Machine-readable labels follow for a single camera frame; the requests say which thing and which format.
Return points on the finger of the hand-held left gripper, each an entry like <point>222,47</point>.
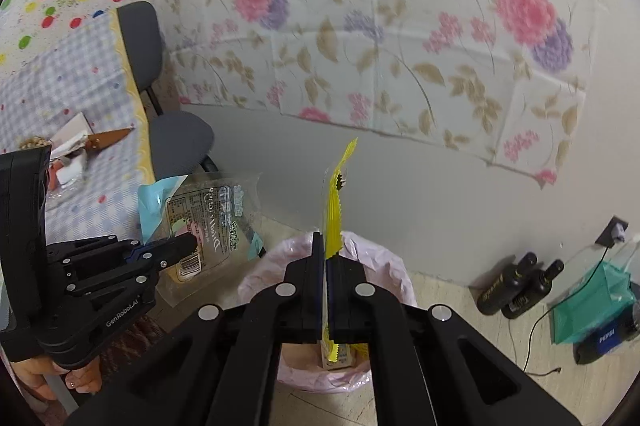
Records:
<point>172,251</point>
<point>137,252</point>

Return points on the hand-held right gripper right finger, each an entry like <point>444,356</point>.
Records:
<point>342,306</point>

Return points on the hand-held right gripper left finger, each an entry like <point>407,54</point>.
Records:
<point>307,306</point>

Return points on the clear snack packet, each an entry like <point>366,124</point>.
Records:
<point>215,216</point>

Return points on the bin with pink bag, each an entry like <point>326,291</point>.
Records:
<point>385,271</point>

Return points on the yellow snack wrapper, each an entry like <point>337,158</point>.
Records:
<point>332,216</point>

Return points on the person's left hand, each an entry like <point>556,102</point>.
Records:
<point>75,376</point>

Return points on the crumpled clear plastic bottle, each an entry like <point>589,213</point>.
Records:
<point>65,178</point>

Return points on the person's patterned pants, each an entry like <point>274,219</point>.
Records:
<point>135,337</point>

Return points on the white paper package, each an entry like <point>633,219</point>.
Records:
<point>75,128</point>

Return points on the brown wrapper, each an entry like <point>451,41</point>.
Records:
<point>107,139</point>

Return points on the checkered tablecloth table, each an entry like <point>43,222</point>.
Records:
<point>100,80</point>

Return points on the two dark bottles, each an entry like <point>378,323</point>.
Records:
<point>502,286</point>

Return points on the dark glass bottle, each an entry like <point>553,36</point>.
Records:
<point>530,293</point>

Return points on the grey office chair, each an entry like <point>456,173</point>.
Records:
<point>142,45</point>

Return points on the green plastic bag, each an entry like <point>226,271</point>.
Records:
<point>590,306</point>

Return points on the dark soda bottle blue label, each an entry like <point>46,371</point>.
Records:
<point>605,345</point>

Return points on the wall charger plug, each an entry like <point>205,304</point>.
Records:
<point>614,231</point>

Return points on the floral wall cloth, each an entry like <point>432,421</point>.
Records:
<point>400,5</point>

